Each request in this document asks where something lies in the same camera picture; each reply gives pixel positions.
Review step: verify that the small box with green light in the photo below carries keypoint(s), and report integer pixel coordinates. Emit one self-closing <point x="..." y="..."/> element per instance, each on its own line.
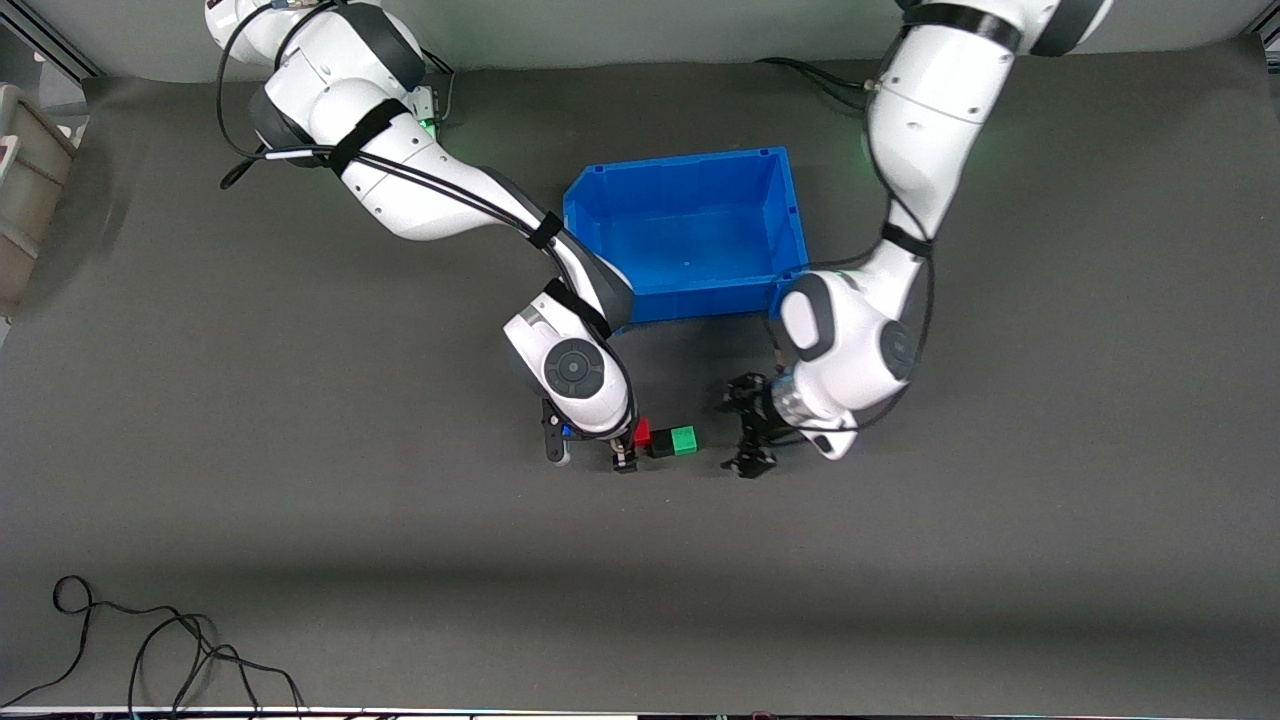
<point x="425" y="103"/>

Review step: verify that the aluminium frame profile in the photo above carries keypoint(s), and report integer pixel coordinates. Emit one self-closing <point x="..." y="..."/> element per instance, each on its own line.
<point x="1272" y="40"/>
<point x="50" y="48"/>

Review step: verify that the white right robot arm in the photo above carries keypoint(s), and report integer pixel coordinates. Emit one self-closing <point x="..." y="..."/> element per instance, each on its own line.
<point x="400" y="170"/>

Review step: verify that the black cube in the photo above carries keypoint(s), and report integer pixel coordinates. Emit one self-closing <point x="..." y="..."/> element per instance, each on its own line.
<point x="661" y="445"/>

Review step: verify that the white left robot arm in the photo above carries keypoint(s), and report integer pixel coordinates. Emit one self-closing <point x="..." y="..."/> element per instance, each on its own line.
<point x="920" y="120"/>

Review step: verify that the green cube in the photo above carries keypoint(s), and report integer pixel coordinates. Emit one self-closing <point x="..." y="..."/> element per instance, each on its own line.
<point x="684" y="440"/>

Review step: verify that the blue plastic bin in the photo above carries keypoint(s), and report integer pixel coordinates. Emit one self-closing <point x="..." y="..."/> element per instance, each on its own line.
<point x="690" y="230"/>

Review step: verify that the red cube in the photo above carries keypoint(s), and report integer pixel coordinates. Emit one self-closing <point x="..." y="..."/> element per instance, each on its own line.
<point x="642" y="433"/>

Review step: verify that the grey plastic crate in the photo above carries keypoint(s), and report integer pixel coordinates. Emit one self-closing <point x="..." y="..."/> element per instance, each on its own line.
<point x="30" y="190"/>

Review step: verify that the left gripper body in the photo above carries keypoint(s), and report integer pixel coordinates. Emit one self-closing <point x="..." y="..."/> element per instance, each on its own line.
<point x="757" y="412"/>

